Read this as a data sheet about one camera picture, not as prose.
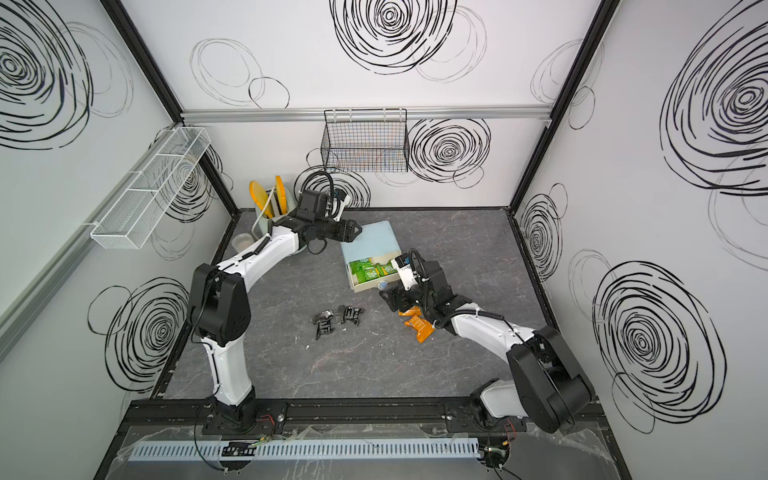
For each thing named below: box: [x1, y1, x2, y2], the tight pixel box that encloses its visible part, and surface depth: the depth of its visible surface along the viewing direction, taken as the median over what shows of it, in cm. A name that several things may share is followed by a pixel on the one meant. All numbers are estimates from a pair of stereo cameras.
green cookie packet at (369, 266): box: [354, 257, 385, 274], surface depth 91 cm
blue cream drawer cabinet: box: [340, 220, 402, 277], surface depth 93 cm
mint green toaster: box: [256, 186, 298, 236], surface depth 101 cm
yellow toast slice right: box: [275, 176, 288, 215], surface depth 99 cm
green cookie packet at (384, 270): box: [373, 260, 398, 279], surface depth 88 cm
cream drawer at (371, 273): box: [346, 257, 401, 293], surface depth 88 cm
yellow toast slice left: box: [249, 180, 273, 219], surface depth 98 cm
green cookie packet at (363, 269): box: [349, 258, 378, 284], surface depth 90 cm
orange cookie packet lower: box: [404, 315, 436, 343], surface depth 90 cm
